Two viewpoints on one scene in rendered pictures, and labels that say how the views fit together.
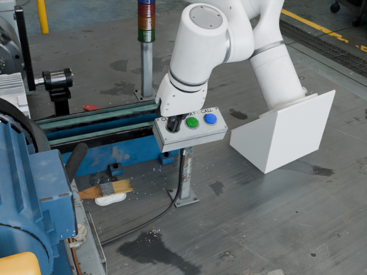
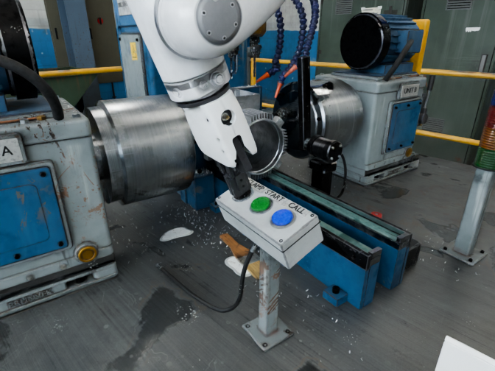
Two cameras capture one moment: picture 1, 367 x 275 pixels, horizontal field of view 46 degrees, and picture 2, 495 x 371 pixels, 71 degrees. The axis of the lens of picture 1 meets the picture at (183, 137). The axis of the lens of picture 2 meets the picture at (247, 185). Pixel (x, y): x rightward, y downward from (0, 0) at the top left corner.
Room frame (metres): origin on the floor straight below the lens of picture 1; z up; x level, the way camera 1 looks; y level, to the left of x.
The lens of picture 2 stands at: (0.77, -0.47, 1.30)
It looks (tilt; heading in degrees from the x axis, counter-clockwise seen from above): 24 degrees down; 81
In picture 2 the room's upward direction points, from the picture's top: straight up
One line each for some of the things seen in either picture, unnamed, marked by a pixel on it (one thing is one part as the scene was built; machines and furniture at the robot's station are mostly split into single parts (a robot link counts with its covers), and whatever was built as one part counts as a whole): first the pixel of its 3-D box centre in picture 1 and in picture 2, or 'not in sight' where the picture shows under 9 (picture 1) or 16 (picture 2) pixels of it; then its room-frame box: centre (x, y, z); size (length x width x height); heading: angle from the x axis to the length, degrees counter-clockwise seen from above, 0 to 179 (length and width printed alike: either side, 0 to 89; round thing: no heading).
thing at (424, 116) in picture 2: not in sight; (417, 101); (1.63, 0.74, 1.07); 0.08 x 0.07 x 0.20; 115
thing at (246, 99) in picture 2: not in sight; (234, 104); (0.90, 0.55, 1.11); 0.12 x 0.11 x 0.07; 115
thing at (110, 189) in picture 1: (96, 191); (242, 253); (0.88, 0.23, 0.80); 0.21 x 0.05 x 0.01; 113
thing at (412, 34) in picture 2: not in sight; (389, 76); (1.51, 0.76, 1.16); 0.33 x 0.26 x 0.42; 25
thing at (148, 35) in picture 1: (146, 33); (491, 157); (1.42, 0.15, 1.05); 0.06 x 0.06 x 0.04
